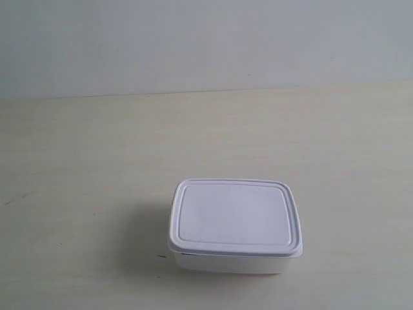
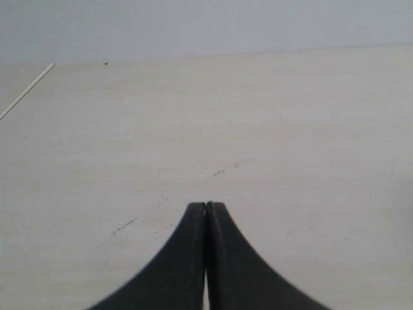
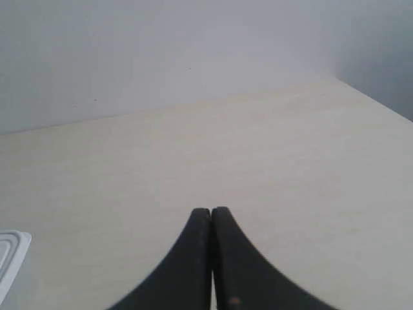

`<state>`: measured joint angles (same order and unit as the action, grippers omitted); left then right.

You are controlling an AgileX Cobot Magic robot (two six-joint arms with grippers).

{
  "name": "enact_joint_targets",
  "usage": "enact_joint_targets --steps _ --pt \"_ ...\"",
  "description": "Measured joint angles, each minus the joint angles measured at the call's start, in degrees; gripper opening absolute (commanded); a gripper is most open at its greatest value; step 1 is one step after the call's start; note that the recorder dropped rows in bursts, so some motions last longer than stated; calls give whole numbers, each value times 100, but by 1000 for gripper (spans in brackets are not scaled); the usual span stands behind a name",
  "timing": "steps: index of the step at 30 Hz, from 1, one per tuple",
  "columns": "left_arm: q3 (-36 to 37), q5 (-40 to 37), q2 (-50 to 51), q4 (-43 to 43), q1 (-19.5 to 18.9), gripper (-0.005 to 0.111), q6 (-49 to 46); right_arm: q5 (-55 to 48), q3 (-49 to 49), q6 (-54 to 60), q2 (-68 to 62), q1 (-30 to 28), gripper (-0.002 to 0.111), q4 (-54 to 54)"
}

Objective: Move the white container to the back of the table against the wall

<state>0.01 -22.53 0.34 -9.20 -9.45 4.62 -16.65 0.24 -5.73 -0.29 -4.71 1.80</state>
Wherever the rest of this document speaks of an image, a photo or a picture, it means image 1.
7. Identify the white lidded plastic container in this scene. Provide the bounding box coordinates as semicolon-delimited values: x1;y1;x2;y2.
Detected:
168;178;303;274

